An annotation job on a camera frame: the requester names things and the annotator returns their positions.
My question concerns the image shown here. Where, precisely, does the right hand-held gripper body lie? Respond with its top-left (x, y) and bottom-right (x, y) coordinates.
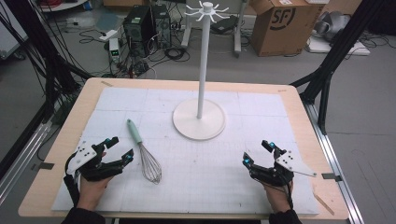
top-left (249, 149), bottom-right (318, 188)

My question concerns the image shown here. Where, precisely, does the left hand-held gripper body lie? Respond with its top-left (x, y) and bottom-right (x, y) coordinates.
top-left (65, 139), bottom-right (125, 183)

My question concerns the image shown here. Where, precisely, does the whisk with green handle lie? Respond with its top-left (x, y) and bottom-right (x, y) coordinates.
top-left (126, 119), bottom-right (163, 185)

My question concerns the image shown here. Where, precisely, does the person's right hand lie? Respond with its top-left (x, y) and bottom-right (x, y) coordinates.
top-left (262, 181), bottom-right (294, 215)

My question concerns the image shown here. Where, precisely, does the person's left hand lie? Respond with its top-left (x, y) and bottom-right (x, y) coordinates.
top-left (77, 176), bottom-right (114, 212)

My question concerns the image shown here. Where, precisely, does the wooden table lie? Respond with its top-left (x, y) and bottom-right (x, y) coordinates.
top-left (17, 77), bottom-right (350, 221)

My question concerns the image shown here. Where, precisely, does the white gridded mat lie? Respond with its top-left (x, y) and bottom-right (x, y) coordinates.
top-left (50, 87), bottom-right (320, 217)

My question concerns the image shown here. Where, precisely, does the thin wooden stick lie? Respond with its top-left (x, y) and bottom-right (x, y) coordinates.
top-left (312, 192), bottom-right (336, 217)

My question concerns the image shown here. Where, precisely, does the white hook stand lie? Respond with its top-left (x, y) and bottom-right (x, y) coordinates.
top-left (172, 1), bottom-right (231, 141)

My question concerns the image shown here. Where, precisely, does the white device with green display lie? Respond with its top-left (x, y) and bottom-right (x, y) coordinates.
top-left (108, 37), bottom-right (121, 63)

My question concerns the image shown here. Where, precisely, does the white power strip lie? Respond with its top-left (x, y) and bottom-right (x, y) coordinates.
top-left (98, 29), bottom-right (119, 43)

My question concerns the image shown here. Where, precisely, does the brown cardboard box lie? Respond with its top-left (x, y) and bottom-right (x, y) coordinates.
top-left (249, 0), bottom-right (327, 58)

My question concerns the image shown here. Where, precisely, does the large black computer tower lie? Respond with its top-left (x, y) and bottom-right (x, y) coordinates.
top-left (122, 5), bottom-right (157, 59)

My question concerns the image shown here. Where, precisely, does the white stand leg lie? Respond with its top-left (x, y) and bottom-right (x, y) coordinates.
top-left (233, 0), bottom-right (250, 59)
top-left (180, 0), bottom-right (194, 49)

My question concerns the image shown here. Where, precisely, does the slim black computer tower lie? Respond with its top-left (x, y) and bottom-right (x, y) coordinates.
top-left (151, 3), bottom-right (173, 49)

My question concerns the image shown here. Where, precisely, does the white flat board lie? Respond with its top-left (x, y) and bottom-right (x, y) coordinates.
top-left (305, 35), bottom-right (372, 57)

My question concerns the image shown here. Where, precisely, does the black flat bag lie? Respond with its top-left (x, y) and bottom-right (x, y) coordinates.
top-left (209, 14), bottom-right (240, 35)

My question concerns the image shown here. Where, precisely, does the silver grey bag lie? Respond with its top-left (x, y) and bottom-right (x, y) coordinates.
top-left (313, 10), bottom-right (352, 44)

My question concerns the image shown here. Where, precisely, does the white round table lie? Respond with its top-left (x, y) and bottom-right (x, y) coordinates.
top-left (39, 0), bottom-right (90, 14)

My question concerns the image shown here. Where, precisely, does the black gripper strap cable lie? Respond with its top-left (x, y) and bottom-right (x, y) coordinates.
top-left (63, 151), bottom-right (81, 208)

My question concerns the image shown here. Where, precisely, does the grey metal bracket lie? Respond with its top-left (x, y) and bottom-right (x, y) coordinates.
top-left (320, 172), bottom-right (344, 183)

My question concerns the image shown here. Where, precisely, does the aluminium rail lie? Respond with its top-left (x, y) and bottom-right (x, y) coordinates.
top-left (303, 102), bottom-right (366, 224)
top-left (0, 120), bottom-right (53, 204)

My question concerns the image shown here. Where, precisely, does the black metal frame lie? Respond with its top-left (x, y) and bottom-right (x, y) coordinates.
top-left (0, 0), bottom-right (93, 180)
top-left (289, 0), bottom-right (396, 136)

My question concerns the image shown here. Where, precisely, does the coiled black cable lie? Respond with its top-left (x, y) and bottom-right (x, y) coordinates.
top-left (163, 46), bottom-right (191, 63)

